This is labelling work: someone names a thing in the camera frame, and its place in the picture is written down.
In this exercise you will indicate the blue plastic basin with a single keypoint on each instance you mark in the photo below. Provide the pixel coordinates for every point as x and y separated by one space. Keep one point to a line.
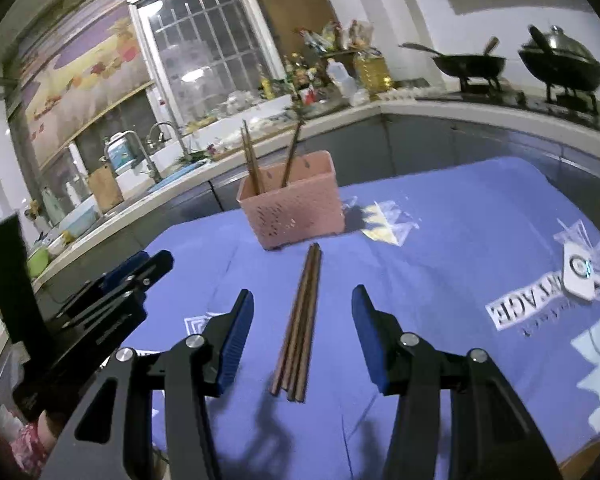
81 219

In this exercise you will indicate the pink perforated utensil basket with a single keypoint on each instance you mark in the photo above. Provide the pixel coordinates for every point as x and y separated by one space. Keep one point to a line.
308 206

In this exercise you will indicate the yellow cooking oil bottle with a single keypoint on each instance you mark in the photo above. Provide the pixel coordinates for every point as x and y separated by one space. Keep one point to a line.
372 71

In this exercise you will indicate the dark wooden chopstick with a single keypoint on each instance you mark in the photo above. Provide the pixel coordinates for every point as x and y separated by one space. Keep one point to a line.
290 152

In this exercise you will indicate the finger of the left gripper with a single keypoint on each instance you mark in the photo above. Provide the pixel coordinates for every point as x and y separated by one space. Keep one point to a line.
91 291
89 338

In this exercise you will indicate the wooden cutting board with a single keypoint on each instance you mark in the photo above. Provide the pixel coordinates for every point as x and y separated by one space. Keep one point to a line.
104 186

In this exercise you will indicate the blue printed tablecloth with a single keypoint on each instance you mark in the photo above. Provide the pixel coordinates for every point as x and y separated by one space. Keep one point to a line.
492 256

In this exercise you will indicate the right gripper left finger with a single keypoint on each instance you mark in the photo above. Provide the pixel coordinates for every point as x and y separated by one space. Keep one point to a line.
109 434

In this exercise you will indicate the lidded black wok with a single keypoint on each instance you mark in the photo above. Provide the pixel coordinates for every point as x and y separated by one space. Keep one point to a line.
568 69

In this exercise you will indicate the green bowl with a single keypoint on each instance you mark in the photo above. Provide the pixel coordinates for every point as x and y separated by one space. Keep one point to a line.
37 262

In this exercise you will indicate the person's left hand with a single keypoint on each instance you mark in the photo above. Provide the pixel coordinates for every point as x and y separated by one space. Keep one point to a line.
34 443

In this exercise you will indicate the white plastic jug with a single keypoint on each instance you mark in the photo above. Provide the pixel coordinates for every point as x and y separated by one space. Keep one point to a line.
339 75

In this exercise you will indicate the chrome kitchen faucet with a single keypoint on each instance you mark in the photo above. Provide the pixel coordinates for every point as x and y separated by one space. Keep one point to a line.
124 151

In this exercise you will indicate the brown wooden chopstick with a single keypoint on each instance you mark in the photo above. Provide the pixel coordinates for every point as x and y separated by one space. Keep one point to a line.
285 355

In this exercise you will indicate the black wok with handle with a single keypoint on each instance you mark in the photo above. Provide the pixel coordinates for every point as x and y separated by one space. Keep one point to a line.
466 66

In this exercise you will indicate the fruit landscape wall poster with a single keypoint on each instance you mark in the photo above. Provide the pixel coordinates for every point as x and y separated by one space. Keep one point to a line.
81 77

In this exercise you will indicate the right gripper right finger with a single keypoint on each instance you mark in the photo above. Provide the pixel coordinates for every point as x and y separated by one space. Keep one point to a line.
493 436

